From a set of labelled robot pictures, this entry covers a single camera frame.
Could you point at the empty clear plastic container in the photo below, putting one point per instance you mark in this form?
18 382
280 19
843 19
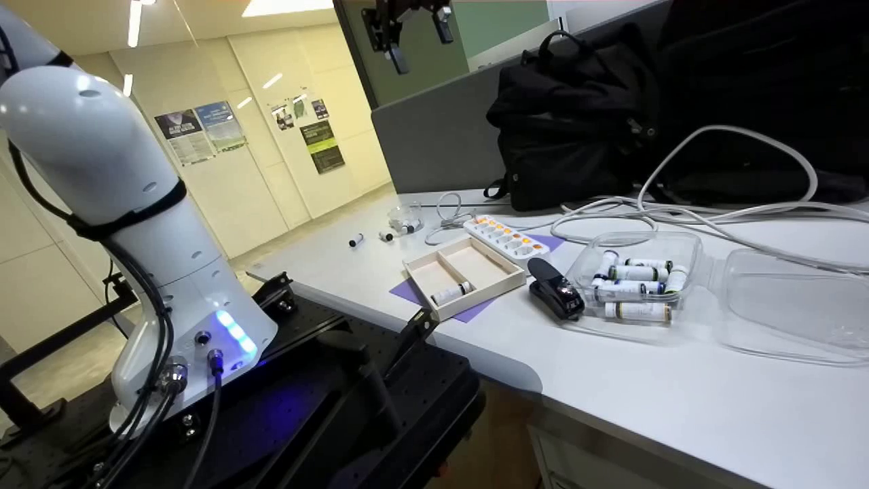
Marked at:
797 302

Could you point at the small black white cap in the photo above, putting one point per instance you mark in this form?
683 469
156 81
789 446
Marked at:
355 242
387 235

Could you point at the light wooden tray box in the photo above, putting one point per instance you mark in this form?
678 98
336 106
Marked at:
471 272

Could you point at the small wall notice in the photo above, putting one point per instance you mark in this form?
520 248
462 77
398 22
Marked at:
284 117
319 106

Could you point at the white power strip orange switches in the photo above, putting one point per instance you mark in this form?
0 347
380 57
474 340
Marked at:
507 237

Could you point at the white labelled bottle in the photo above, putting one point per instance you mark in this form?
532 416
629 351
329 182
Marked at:
606 265
674 280
640 313
619 290
633 271

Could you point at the large black bag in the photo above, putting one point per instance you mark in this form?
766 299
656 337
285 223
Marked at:
770 83

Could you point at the purple paper sheet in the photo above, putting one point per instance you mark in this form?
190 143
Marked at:
547 242

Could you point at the wall poster dark green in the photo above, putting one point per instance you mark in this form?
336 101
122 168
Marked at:
321 148

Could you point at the small clear glass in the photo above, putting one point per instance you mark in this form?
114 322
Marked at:
405 222

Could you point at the black backpack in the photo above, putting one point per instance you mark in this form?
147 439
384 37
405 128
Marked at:
570 127

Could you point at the wall poster blue white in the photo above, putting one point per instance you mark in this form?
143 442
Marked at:
221 127

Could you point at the green grey wall board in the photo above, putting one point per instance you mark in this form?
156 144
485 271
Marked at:
507 22

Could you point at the black stapler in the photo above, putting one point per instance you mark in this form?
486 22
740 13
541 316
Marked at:
554 292

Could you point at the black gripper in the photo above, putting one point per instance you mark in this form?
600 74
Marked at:
407 10

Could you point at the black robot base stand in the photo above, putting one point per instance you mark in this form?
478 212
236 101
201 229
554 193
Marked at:
300 408

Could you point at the grey partition panel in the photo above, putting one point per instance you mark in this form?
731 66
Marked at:
435 138

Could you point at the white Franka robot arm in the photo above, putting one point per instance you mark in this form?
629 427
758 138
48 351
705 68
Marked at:
91 138

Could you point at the wall poster grey blue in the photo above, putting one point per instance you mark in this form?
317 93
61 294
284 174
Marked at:
182 138

